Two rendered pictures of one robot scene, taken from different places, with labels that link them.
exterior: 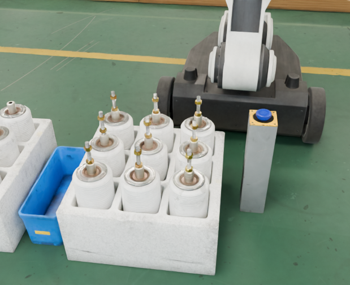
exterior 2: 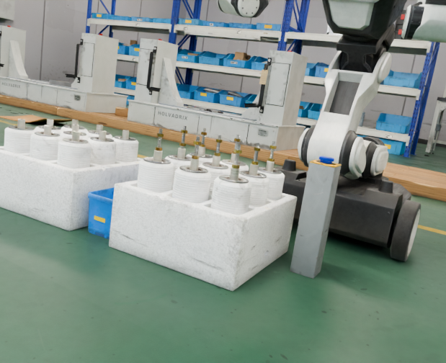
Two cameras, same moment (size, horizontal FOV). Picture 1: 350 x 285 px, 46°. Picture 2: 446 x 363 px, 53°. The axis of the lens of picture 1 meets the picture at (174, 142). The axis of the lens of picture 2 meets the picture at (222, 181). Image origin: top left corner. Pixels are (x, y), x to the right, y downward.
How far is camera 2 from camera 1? 0.65 m
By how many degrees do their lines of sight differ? 30
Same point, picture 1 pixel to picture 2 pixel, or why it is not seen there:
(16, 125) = (122, 145)
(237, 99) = not seen: hidden behind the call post
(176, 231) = (205, 220)
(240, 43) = (330, 122)
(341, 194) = (411, 294)
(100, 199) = (154, 184)
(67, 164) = not seen: hidden behind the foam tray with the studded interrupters
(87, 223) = (135, 199)
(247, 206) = (298, 265)
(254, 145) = (312, 186)
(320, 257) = (356, 317)
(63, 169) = not seen: hidden behind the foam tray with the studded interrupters
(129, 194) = (177, 178)
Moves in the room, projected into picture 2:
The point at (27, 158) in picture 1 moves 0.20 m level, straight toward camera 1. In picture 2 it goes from (118, 167) to (107, 180)
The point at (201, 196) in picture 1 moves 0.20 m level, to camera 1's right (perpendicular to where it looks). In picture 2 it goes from (238, 191) to (320, 209)
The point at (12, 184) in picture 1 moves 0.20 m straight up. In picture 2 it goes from (94, 171) to (100, 105)
